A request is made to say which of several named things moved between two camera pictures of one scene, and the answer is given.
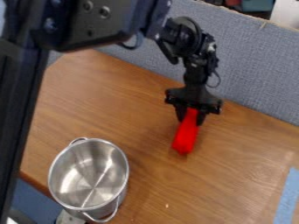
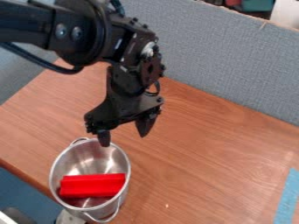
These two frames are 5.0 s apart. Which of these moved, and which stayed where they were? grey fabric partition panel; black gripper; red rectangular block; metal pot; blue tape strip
Moved: red rectangular block; black gripper
Stayed: metal pot; grey fabric partition panel; blue tape strip
